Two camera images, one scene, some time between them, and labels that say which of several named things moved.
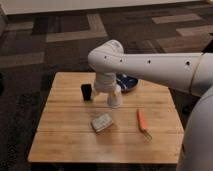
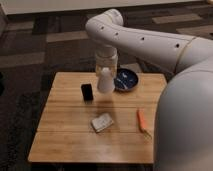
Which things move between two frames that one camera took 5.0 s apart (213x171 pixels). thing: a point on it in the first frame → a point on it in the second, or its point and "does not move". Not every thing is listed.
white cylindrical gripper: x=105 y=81 → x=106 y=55
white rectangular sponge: x=101 y=123 does not move
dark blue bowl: x=125 y=82 does not move
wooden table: x=78 y=126 does not move
